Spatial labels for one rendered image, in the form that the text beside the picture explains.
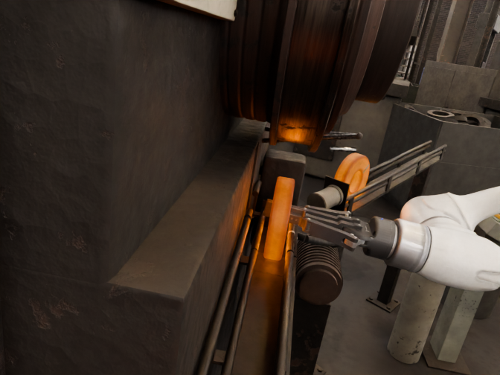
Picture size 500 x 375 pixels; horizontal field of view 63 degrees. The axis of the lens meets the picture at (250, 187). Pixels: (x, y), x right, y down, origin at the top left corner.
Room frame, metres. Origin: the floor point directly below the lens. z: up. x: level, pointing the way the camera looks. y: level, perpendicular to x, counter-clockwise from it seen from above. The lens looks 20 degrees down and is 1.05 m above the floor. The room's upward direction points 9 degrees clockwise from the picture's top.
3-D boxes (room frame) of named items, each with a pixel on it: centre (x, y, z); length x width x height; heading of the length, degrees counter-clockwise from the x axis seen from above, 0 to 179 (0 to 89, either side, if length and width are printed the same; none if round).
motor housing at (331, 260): (1.03, -0.22, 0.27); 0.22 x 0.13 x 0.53; 176
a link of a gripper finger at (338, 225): (0.70, -0.16, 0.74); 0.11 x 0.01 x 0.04; 88
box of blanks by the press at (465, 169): (3.07, -1.52, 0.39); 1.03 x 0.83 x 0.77; 101
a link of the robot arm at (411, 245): (0.70, -0.30, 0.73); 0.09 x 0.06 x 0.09; 176
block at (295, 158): (0.95, -0.07, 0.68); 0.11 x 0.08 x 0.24; 86
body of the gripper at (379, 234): (0.70, -0.22, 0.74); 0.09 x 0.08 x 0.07; 86
